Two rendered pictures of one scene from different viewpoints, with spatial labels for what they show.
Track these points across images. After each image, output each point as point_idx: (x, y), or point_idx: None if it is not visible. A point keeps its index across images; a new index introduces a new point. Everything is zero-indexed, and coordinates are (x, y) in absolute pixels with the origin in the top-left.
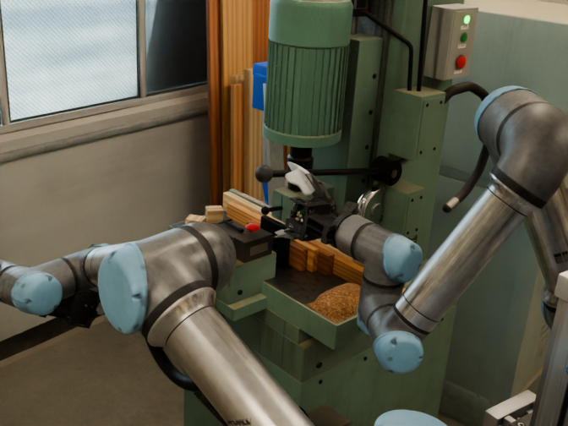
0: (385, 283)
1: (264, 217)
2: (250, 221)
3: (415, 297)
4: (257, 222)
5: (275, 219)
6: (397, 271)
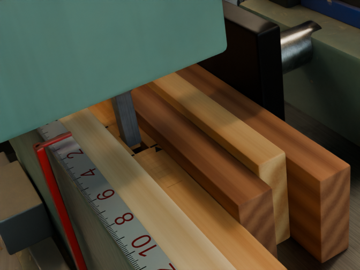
0: None
1: (265, 19)
2: (330, 170)
3: None
4: (293, 158)
5: (188, 218)
6: None
